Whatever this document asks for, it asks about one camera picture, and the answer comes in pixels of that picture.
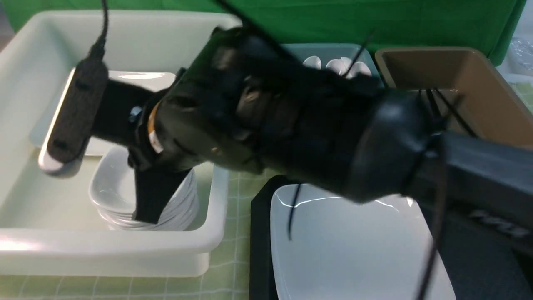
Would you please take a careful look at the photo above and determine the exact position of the large white square plate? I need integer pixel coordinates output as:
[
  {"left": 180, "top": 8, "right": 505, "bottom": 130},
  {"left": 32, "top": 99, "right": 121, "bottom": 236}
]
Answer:
[{"left": 270, "top": 184, "right": 432, "bottom": 300}]

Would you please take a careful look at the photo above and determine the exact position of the stack of white small bowls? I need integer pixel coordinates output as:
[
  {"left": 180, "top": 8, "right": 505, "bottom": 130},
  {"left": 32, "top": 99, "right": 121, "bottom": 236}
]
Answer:
[{"left": 88, "top": 146, "right": 199, "bottom": 231}]

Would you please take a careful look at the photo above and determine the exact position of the small white bowl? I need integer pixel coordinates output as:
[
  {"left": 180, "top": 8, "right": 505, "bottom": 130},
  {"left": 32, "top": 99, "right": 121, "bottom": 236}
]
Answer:
[{"left": 88, "top": 146, "right": 198, "bottom": 222}]

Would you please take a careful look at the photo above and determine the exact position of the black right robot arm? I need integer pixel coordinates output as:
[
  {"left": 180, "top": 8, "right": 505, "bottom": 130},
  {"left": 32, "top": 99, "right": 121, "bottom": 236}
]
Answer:
[{"left": 91, "top": 27, "right": 532, "bottom": 249}]

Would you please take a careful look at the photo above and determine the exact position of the black chopstick in brown bin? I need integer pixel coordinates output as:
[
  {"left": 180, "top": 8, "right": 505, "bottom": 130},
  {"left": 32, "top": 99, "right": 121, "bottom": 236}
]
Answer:
[{"left": 425, "top": 89, "right": 441, "bottom": 120}]

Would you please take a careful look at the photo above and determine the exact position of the large white plastic tub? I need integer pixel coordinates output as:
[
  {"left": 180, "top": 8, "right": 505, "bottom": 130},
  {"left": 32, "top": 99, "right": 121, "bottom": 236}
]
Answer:
[{"left": 0, "top": 11, "right": 229, "bottom": 277}]

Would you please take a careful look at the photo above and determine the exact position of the white square plate in tub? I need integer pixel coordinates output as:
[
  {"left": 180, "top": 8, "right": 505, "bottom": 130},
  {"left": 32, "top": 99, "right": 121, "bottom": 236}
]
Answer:
[{"left": 29, "top": 69, "right": 176, "bottom": 156}]

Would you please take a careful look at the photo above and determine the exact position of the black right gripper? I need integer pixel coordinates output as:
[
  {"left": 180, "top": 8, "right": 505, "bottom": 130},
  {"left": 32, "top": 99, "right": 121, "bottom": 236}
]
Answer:
[{"left": 92, "top": 25, "right": 375, "bottom": 224}]

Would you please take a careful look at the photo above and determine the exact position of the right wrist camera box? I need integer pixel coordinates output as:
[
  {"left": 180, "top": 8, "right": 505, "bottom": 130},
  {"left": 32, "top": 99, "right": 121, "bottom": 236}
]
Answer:
[{"left": 38, "top": 56, "right": 110, "bottom": 179}]

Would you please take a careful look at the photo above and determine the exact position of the black serving tray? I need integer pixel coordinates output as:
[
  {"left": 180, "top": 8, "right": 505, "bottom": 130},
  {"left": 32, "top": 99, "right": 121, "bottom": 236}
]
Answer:
[{"left": 249, "top": 175, "right": 532, "bottom": 300}]

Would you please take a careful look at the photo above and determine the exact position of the brown plastic bin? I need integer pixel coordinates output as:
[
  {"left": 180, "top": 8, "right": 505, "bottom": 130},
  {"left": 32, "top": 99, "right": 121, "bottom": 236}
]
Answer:
[{"left": 374, "top": 46, "right": 533, "bottom": 150}]

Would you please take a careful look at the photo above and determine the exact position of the teal plastic bin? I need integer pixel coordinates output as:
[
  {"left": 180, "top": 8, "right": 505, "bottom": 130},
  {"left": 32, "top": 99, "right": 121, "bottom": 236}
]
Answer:
[{"left": 283, "top": 43, "right": 385, "bottom": 87}]

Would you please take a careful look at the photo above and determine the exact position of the green checkered tablecloth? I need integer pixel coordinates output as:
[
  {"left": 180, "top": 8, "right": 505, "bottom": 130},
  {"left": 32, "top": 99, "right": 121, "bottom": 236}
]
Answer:
[{"left": 1, "top": 79, "right": 532, "bottom": 300}]

